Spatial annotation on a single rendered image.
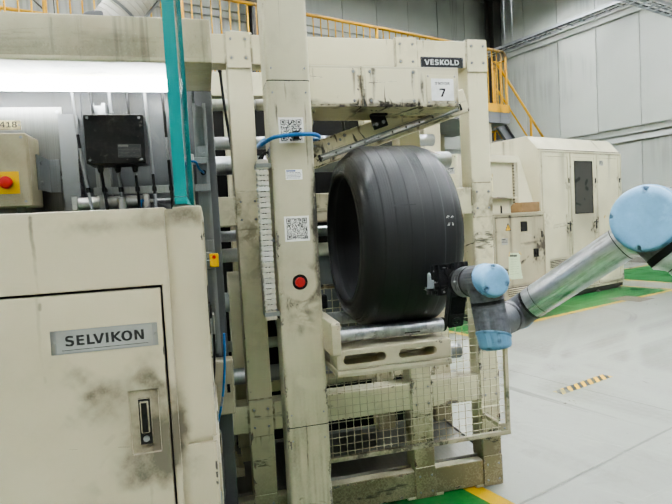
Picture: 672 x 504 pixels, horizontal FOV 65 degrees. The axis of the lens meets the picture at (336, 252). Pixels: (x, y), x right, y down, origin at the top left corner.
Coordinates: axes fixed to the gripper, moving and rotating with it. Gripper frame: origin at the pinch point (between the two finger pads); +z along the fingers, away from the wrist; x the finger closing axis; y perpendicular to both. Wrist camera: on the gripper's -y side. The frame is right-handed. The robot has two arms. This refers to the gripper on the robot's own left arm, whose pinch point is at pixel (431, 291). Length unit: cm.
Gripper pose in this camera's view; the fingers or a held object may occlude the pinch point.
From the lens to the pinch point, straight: 151.3
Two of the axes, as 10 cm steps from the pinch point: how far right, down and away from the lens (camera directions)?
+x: -9.7, 0.7, -2.3
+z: -2.3, 0.9, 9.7
